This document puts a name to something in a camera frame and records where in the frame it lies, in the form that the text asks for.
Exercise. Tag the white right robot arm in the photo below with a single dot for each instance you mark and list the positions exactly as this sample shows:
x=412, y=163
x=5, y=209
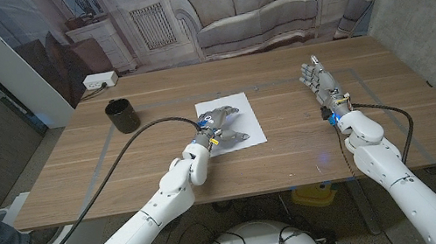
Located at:
x=408, y=196

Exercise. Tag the printed living room backdrop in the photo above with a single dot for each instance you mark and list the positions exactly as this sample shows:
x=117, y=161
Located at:
x=251, y=1

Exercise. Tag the yellow object under table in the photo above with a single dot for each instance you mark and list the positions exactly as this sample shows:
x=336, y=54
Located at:
x=314, y=195

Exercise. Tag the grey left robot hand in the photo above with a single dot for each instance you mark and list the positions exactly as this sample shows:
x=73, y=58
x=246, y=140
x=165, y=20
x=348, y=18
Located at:
x=212, y=127

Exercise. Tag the black round floor fan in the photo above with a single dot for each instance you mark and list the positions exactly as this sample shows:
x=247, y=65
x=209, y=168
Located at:
x=175, y=225

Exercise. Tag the black cup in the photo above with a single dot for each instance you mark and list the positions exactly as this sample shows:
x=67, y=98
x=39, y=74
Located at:
x=123, y=115

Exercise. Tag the white power strip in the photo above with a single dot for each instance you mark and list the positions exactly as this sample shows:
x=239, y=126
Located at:
x=100, y=80

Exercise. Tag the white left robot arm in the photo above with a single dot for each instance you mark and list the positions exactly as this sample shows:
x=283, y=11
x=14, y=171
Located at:
x=131, y=238

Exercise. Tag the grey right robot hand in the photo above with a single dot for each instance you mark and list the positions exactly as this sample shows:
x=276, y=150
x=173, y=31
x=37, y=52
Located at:
x=328, y=90

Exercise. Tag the white paper sheet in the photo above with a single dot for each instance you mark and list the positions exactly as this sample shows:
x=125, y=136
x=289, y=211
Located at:
x=252, y=121

